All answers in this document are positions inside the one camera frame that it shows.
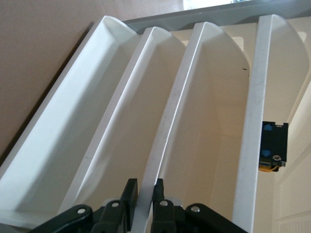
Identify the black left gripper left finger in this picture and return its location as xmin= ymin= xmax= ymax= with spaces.
xmin=93 ymin=178 xmax=138 ymax=233

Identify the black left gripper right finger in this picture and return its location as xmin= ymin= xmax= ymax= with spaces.
xmin=150 ymin=179 xmax=176 ymax=233

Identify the white plastic drawer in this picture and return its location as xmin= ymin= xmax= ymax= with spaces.
xmin=59 ymin=26 xmax=189 ymax=216
xmin=132 ymin=21 xmax=252 ymax=233
xmin=230 ymin=14 xmax=311 ymax=233
xmin=0 ymin=15 xmax=140 ymax=223

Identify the black switch contact block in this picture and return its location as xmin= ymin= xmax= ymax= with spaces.
xmin=258 ymin=121 xmax=290 ymax=172

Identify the grey drawer cabinet frame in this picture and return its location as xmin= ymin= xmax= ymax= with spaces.
xmin=120 ymin=0 xmax=311 ymax=233

